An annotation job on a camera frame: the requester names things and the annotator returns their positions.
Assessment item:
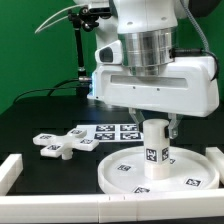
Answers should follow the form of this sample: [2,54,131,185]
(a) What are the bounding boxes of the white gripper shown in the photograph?
[93,56,219,139]

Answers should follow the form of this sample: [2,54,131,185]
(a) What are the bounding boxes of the white round table top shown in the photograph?
[98,146,219,194]

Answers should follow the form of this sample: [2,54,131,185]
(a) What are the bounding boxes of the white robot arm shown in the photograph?
[88,0,219,138]

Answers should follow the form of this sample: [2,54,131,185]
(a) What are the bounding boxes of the white marker sheet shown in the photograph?
[77,124,143,142]

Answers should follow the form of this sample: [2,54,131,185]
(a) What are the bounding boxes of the white front fence bar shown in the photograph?
[0,189,224,223]

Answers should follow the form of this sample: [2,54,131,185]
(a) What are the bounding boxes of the white cross table base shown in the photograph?
[33,128,99,160]

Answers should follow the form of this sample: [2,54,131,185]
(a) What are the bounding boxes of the white left fence bar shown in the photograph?
[0,154,23,196]

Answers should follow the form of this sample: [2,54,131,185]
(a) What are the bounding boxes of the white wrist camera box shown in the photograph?
[95,40,123,65]

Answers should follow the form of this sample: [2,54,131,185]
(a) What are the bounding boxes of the black cables on table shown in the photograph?
[13,78,91,104]

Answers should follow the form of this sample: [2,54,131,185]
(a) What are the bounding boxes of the black camera stand pole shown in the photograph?
[68,10,89,98]

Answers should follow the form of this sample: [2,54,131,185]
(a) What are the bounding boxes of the white curved cables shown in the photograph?
[34,3,88,35]

